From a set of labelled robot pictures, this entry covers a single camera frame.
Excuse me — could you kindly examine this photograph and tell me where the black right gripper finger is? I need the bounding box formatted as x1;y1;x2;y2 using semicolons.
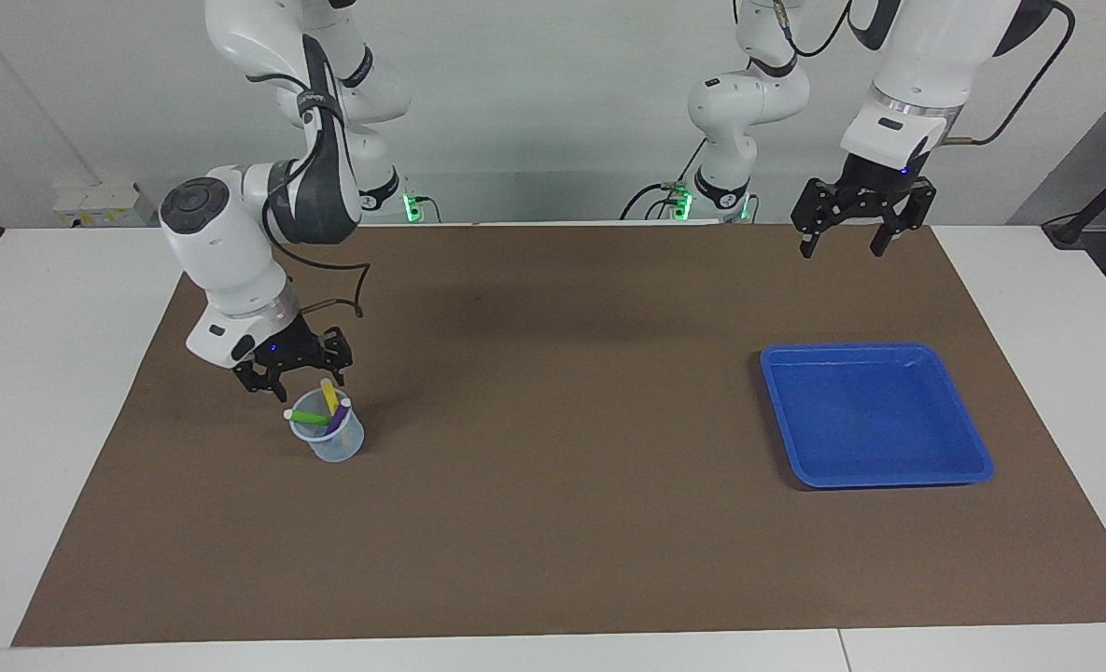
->
323;327;355;388
233;362;284;402

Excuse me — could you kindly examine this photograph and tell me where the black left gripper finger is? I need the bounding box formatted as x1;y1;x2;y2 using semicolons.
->
870;179;938;259
790;177;838;259

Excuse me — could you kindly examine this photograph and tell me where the blue plastic tray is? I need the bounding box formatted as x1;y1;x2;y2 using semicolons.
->
760;342;995;490

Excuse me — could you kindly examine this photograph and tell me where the clear plastic cup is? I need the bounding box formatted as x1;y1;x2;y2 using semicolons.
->
289;390;365;464

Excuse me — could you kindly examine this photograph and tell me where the black stand pole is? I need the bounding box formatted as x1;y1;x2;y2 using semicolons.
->
1043;149;1106;248

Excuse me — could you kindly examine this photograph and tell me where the white box with yellow labels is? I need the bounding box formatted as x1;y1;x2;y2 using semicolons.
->
53;182;161;230

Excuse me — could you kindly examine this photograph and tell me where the brown table mat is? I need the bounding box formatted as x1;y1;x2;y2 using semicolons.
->
11;222;1106;648

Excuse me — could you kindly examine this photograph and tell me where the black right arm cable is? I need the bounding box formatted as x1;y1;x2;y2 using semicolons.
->
245;70;371;320

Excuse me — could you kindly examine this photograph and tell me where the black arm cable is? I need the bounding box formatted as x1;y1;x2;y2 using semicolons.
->
772;0;1076;148
245;70;371;320

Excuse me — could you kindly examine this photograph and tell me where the black left base cable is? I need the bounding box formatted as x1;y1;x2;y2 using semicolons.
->
620;138;710;223

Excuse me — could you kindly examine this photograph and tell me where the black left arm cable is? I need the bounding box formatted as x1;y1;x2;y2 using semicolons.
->
772;0;1076;148

